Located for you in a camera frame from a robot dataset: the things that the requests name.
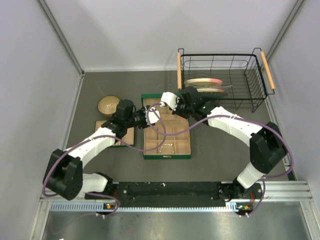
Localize green jewelry box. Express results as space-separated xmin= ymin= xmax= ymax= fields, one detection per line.
xmin=143 ymin=106 xmax=192 ymax=160

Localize silver bracelet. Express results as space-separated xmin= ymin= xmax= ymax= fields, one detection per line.
xmin=159 ymin=142 xmax=175 ymax=155

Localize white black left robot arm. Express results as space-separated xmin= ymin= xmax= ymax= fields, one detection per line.
xmin=42 ymin=99 xmax=160 ymax=201

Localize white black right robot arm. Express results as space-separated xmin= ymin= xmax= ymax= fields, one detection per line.
xmin=161 ymin=86 xmax=288 ymax=197

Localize green jewelry tray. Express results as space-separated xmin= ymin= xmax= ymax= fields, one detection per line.
xmin=95 ymin=120 xmax=135 ymax=148

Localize dark green plate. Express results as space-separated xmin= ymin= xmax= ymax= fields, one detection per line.
xmin=207 ymin=92 xmax=228 ymax=99

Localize cream pink plate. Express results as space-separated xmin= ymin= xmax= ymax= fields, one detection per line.
xmin=184 ymin=78 xmax=223 ymax=87
xmin=196 ymin=87 xmax=225 ymax=94

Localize tan ceramic bowl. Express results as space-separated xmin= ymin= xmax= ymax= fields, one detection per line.
xmin=97 ymin=95 xmax=120 ymax=117

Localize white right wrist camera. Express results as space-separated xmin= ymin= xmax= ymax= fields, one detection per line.
xmin=159 ymin=92 xmax=181 ymax=114

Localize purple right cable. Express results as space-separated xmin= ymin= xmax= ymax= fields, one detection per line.
xmin=147 ymin=102 xmax=295 ymax=218

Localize purple cable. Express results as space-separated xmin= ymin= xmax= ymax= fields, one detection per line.
xmin=41 ymin=102 xmax=168 ymax=217
xmin=147 ymin=102 xmax=295 ymax=218

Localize black wire dish rack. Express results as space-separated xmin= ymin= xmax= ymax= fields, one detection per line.
xmin=177 ymin=47 xmax=276 ymax=112

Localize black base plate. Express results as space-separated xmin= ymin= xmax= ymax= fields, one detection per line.
xmin=84 ymin=181 xmax=251 ymax=207

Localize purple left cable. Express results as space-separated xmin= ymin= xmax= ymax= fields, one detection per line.
xmin=41 ymin=102 xmax=168 ymax=217

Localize grey slotted cable duct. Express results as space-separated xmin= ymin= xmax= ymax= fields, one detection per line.
xmin=50 ymin=201 xmax=244 ymax=213

